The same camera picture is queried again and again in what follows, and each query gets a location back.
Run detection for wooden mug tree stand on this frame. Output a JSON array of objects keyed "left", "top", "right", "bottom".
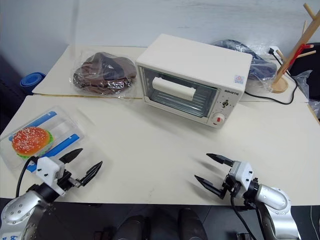
[{"left": 269, "top": 2, "right": 320, "bottom": 94}]

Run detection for blue rolled mat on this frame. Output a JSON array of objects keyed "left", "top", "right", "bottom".
[{"left": 20, "top": 71, "right": 48, "bottom": 96}]

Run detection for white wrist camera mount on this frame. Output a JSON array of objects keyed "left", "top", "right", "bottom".
[
  {"left": 228, "top": 160, "right": 256, "bottom": 192},
  {"left": 35, "top": 156, "right": 67, "bottom": 196}
]

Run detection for white timer knob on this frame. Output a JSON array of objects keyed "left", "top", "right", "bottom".
[{"left": 211, "top": 112, "right": 226, "bottom": 127}]

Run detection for cream toaster oven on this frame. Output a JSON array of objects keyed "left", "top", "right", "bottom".
[{"left": 134, "top": 33, "right": 254, "bottom": 130}]

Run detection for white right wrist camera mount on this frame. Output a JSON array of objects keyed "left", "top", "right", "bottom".
[{"left": 228, "top": 160, "right": 256, "bottom": 192}]

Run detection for dark blue cloth in plastic bag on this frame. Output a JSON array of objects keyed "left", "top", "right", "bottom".
[{"left": 211, "top": 39, "right": 279, "bottom": 89}]

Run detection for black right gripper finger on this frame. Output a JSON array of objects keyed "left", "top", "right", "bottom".
[
  {"left": 193, "top": 174, "right": 225, "bottom": 200},
  {"left": 205, "top": 153, "right": 236, "bottom": 168}
]

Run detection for black chair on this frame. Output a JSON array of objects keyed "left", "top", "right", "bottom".
[{"left": 289, "top": 41, "right": 320, "bottom": 79}]

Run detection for toy hamburger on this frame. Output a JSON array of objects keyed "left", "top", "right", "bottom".
[{"left": 11, "top": 126, "right": 55, "bottom": 160}]

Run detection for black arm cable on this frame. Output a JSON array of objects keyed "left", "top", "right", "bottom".
[
  {"left": 15, "top": 155, "right": 39, "bottom": 198},
  {"left": 229, "top": 194, "right": 275, "bottom": 240}
]

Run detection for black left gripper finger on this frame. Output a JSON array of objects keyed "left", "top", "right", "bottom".
[
  {"left": 73, "top": 160, "right": 104, "bottom": 188},
  {"left": 58, "top": 148, "right": 84, "bottom": 165}
]

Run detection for brown cloth in plastic bag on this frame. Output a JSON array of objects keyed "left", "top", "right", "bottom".
[{"left": 70, "top": 49, "right": 138, "bottom": 99}]

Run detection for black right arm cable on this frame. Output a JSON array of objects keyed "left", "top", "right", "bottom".
[{"left": 229, "top": 194, "right": 275, "bottom": 240}]

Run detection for clear plastic tray blue labels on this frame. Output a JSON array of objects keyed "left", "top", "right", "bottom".
[{"left": 0, "top": 105, "right": 86, "bottom": 174}]

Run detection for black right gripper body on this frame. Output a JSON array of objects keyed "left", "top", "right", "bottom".
[{"left": 220, "top": 172, "right": 245, "bottom": 199}]

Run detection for red clip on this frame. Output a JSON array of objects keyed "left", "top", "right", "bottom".
[{"left": 294, "top": 43, "right": 316, "bottom": 60}]

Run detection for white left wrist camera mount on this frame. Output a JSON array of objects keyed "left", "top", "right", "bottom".
[{"left": 35, "top": 156, "right": 67, "bottom": 196}]

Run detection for crumpled clear plastic bag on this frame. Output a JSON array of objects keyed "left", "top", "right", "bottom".
[{"left": 291, "top": 69, "right": 320, "bottom": 119}]

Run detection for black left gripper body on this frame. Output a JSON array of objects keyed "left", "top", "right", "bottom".
[{"left": 56, "top": 169, "right": 76, "bottom": 192}]

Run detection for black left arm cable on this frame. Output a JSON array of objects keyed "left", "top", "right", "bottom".
[{"left": 15, "top": 155, "right": 39, "bottom": 198}]

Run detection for thin white cable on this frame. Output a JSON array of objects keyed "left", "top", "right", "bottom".
[{"left": 309, "top": 205, "right": 320, "bottom": 236}]

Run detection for black power cable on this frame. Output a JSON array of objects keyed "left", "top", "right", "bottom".
[{"left": 243, "top": 48, "right": 299, "bottom": 106}]

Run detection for dark sofa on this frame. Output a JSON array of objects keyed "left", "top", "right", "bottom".
[{"left": 0, "top": 53, "right": 28, "bottom": 136}]

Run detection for glass oven door with handle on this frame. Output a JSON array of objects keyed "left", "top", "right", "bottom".
[{"left": 137, "top": 65, "right": 221, "bottom": 125}]

